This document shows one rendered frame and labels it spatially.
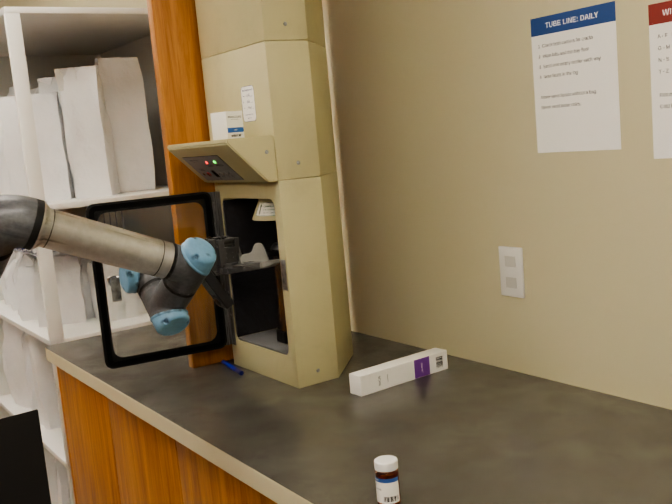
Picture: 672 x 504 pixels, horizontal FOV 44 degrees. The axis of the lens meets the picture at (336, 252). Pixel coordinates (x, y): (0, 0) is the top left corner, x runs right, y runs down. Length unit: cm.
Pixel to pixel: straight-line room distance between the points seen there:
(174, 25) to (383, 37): 52
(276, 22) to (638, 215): 85
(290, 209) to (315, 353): 34
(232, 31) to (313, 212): 45
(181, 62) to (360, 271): 76
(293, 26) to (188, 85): 39
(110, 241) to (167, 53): 66
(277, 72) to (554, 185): 64
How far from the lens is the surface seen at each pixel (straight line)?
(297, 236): 187
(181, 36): 218
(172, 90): 215
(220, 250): 191
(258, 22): 187
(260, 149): 182
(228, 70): 201
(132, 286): 184
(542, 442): 154
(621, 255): 173
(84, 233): 164
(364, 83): 228
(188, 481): 190
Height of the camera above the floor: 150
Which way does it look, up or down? 8 degrees down
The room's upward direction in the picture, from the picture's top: 5 degrees counter-clockwise
